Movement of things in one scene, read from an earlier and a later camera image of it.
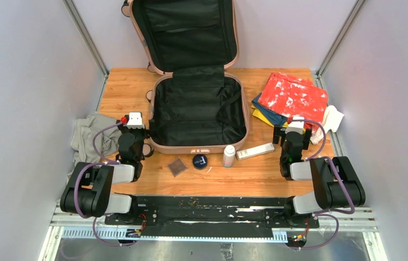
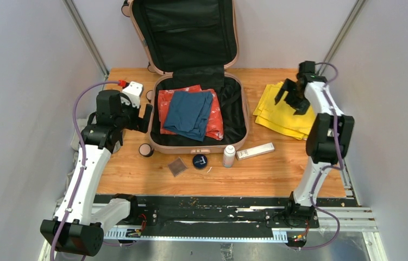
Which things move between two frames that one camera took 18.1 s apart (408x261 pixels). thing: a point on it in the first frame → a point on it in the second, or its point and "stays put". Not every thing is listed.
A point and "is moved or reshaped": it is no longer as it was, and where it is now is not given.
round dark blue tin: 200,161 stays put
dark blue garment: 278,119 → 188,113
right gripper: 278,133 → 301,107
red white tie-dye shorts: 290,96 is moved or reshaped
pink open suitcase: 198,106 stays put
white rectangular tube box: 250,152 stays put
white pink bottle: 228,156 stays put
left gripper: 124,129 → 134,125
